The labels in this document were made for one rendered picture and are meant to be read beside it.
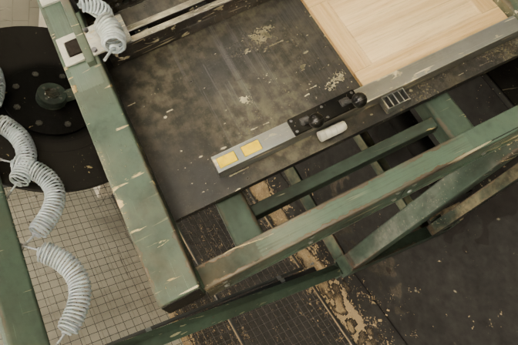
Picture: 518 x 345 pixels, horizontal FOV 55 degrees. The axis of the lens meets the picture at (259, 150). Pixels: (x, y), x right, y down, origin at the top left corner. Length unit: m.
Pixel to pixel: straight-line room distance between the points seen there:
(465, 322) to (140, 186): 2.27
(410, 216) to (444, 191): 0.20
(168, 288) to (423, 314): 2.31
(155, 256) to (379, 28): 0.89
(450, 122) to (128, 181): 0.87
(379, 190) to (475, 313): 1.88
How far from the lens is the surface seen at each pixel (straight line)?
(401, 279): 3.27
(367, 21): 1.54
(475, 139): 1.37
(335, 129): 1.33
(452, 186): 1.92
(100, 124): 1.33
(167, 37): 1.52
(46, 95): 2.01
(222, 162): 1.28
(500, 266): 2.87
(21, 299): 1.60
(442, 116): 1.47
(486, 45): 1.55
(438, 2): 1.63
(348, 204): 1.23
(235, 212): 1.31
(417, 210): 2.03
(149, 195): 1.22
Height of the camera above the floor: 2.37
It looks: 36 degrees down
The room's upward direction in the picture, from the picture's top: 101 degrees counter-clockwise
